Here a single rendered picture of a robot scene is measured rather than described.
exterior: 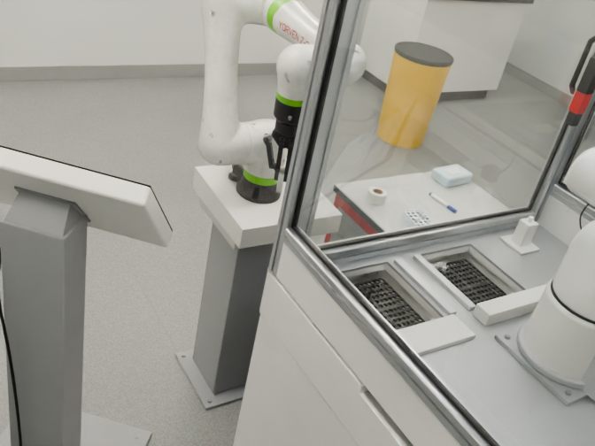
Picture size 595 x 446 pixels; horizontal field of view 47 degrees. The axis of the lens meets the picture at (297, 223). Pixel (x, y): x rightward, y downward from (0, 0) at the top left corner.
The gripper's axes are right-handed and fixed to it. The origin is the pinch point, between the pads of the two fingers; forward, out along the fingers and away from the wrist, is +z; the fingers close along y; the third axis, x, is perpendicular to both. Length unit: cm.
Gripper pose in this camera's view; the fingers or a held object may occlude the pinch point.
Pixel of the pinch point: (281, 180)
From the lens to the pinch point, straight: 190.2
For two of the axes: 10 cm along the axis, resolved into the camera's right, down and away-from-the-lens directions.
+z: -1.4, 7.6, 6.3
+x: -1.1, 6.2, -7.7
